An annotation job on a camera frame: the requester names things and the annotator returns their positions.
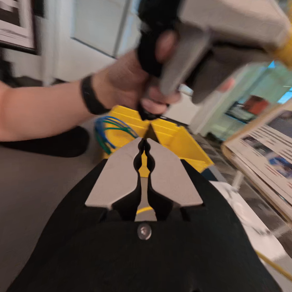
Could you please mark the person's left forearm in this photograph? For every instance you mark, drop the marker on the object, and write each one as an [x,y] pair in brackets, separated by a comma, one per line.
[41,109]

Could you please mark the yellow plastic bin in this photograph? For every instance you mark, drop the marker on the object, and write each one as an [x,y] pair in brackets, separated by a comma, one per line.
[182,146]

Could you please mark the black bin divider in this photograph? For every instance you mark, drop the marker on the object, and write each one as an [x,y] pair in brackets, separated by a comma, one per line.
[152,134]

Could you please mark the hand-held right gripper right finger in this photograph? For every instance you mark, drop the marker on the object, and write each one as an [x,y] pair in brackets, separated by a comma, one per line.
[173,180]

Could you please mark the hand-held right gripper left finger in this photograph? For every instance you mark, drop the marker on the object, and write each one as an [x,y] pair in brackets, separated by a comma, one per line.
[118,178]

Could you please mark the person's left hand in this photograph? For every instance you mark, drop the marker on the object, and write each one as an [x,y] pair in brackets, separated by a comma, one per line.
[121,84]

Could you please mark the black mesh wrist rest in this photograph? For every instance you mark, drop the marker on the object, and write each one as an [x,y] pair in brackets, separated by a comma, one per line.
[57,143]

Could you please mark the black wristband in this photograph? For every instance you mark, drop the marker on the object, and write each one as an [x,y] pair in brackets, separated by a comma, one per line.
[91,95]

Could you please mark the instruction sheet on board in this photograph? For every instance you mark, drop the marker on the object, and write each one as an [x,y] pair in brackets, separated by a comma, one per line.
[228,150]

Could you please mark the red storage box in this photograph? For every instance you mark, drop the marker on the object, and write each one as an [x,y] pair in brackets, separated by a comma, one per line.
[256,105]

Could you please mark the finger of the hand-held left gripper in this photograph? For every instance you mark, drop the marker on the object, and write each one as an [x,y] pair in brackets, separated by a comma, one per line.
[228,61]
[232,20]

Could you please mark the white stand base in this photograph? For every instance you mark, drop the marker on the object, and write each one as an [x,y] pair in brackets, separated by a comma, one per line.
[251,223]

